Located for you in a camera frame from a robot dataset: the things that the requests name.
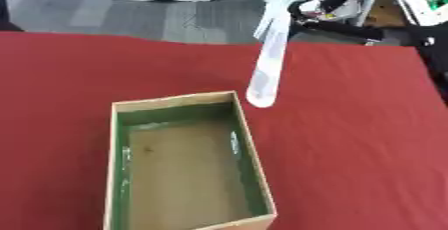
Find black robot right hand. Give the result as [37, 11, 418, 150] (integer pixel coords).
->
[406, 22, 448, 103]

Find person's white gloved hand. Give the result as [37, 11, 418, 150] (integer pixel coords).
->
[252, 0, 301, 44]

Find tan cardboard box green inside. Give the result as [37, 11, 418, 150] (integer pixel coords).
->
[101, 90, 279, 230]

